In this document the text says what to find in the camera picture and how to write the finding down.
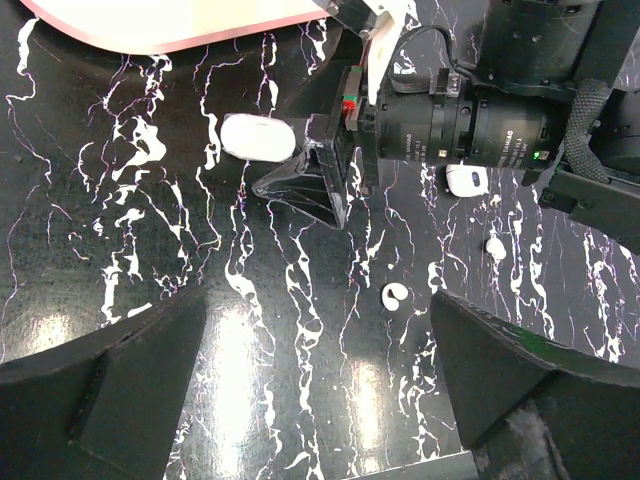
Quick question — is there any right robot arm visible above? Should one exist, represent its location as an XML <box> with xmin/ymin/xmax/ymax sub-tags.
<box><xmin>253</xmin><ymin>1</ymin><xmax>639</xmax><ymax>252</ymax></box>

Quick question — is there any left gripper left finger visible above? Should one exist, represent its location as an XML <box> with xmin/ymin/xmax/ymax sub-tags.
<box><xmin>1</xmin><ymin>287</ymin><xmax>207</xmax><ymax>479</ymax></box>

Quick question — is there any pink three-tier shelf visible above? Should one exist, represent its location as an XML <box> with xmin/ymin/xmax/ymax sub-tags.
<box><xmin>22</xmin><ymin>0</ymin><xmax>327</xmax><ymax>55</ymax></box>

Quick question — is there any white earbud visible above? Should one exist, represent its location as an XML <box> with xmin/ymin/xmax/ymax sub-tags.
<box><xmin>381</xmin><ymin>282</ymin><xmax>409</xmax><ymax>312</ymax></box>
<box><xmin>485</xmin><ymin>237</ymin><xmax>507</xmax><ymax>261</ymax></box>

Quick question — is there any white earbud charging case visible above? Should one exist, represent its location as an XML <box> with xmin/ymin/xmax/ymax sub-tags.
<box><xmin>445</xmin><ymin>164</ymin><xmax>489</xmax><ymax>198</ymax></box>

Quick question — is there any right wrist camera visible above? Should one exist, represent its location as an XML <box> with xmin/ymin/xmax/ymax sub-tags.
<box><xmin>313</xmin><ymin>0</ymin><xmax>409</xmax><ymax>105</ymax></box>

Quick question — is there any white oval case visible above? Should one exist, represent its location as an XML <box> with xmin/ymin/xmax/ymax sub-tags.
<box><xmin>220</xmin><ymin>113</ymin><xmax>296</xmax><ymax>163</ymax></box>

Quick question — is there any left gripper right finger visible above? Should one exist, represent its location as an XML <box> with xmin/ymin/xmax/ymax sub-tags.
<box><xmin>430</xmin><ymin>291</ymin><xmax>639</xmax><ymax>479</ymax></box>

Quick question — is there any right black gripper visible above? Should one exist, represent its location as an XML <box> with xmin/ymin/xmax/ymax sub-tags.
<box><xmin>252</xmin><ymin>58</ymin><xmax>366</xmax><ymax>230</ymax></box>

